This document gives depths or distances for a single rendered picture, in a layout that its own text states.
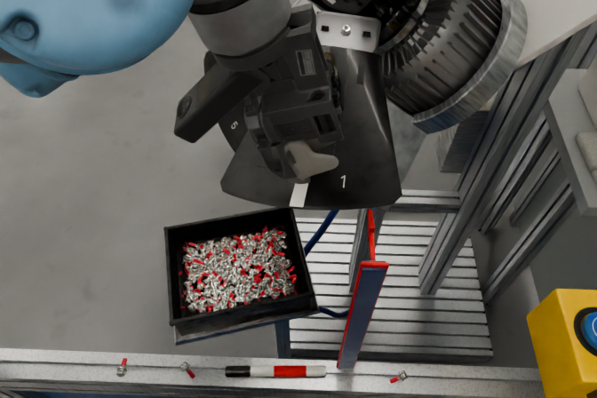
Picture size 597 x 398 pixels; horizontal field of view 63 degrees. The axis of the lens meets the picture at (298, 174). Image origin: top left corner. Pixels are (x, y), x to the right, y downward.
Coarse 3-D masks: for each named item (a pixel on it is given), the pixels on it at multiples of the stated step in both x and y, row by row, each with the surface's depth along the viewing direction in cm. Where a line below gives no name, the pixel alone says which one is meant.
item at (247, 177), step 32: (352, 64) 62; (352, 96) 60; (384, 96) 60; (352, 128) 57; (384, 128) 57; (256, 160) 59; (352, 160) 55; (384, 160) 54; (256, 192) 57; (288, 192) 56; (320, 192) 54; (352, 192) 53; (384, 192) 52
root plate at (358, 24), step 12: (324, 12) 66; (336, 12) 67; (324, 24) 66; (336, 24) 66; (348, 24) 66; (360, 24) 66; (372, 24) 66; (324, 36) 65; (336, 36) 65; (348, 36) 65; (360, 36) 65; (372, 36) 65; (360, 48) 64; (372, 48) 64
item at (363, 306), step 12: (372, 276) 43; (384, 276) 43; (360, 288) 45; (372, 288) 45; (360, 300) 48; (372, 300) 48; (360, 312) 50; (348, 324) 54; (360, 324) 53; (348, 336) 56; (360, 336) 56; (348, 348) 60; (348, 360) 64
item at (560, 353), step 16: (544, 304) 56; (560, 304) 53; (576, 304) 52; (592, 304) 52; (528, 320) 60; (544, 320) 56; (560, 320) 52; (576, 320) 51; (544, 336) 56; (560, 336) 52; (576, 336) 50; (544, 352) 55; (560, 352) 52; (576, 352) 49; (592, 352) 49; (544, 368) 55; (560, 368) 52; (576, 368) 49; (592, 368) 48; (544, 384) 55; (560, 384) 52; (576, 384) 49; (592, 384) 48
